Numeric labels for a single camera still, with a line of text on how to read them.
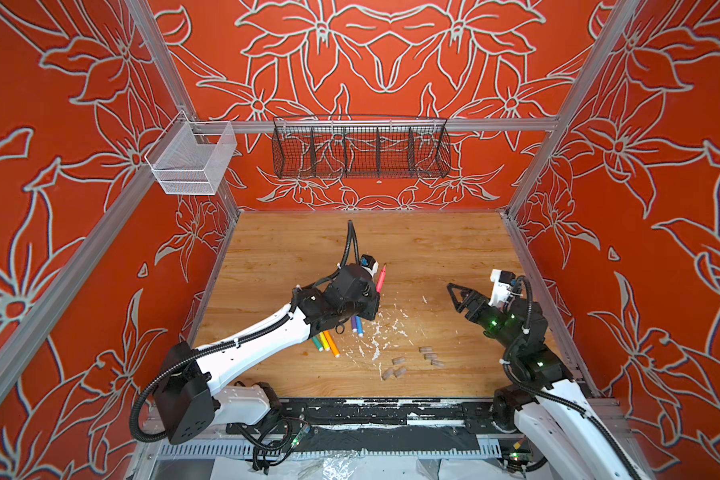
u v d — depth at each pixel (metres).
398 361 0.81
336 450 0.70
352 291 0.57
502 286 0.67
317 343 0.85
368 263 0.67
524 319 0.54
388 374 0.79
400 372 0.80
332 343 0.85
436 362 0.81
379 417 0.74
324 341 0.85
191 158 0.94
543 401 0.51
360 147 0.98
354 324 0.88
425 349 0.84
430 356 0.83
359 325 0.88
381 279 0.76
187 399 0.39
